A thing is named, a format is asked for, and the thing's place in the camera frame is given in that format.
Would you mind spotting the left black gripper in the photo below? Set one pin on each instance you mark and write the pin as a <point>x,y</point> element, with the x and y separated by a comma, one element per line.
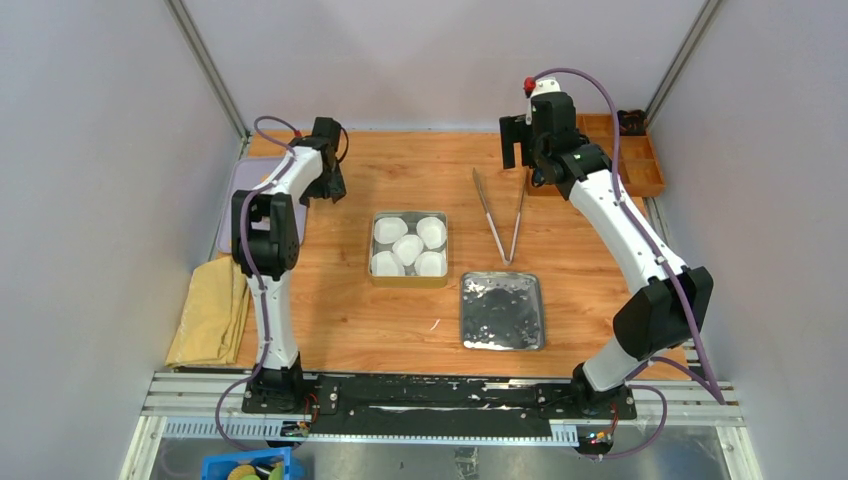
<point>334,190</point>

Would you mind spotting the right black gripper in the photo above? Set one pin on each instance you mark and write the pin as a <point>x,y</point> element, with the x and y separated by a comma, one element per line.
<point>515,129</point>

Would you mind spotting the lavender plastic tray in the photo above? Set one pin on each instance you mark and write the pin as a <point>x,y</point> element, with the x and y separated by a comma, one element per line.
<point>249,173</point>

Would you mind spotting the gold square cookie tin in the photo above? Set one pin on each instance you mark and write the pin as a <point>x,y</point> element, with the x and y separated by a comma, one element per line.
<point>411,279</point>

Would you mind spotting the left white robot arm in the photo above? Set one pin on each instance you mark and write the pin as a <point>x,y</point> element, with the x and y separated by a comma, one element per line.
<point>267,259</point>

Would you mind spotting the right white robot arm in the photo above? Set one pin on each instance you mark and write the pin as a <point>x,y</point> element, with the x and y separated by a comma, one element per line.
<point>669,298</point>

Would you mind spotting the dark rolled sock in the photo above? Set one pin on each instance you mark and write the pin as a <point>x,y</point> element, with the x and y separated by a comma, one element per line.
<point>632,122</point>

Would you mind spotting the white paper cup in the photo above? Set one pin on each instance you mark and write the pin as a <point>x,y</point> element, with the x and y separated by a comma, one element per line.
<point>408,248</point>
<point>386,264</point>
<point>432,231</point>
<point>389,229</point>
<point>431,264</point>

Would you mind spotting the wooden compartment organizer box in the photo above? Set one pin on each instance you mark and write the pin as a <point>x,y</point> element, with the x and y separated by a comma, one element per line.
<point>639,167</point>

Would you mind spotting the silver square tin lid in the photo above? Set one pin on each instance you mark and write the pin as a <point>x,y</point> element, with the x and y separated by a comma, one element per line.
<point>501,311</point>

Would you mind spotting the folded yellow cloth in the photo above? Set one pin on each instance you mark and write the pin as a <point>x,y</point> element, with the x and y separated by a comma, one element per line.
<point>213,318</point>

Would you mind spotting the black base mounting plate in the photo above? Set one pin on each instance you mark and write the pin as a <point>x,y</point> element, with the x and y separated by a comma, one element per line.
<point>439,406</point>

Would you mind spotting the blue plastic bin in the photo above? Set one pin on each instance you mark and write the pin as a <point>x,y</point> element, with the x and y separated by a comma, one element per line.
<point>274,463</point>

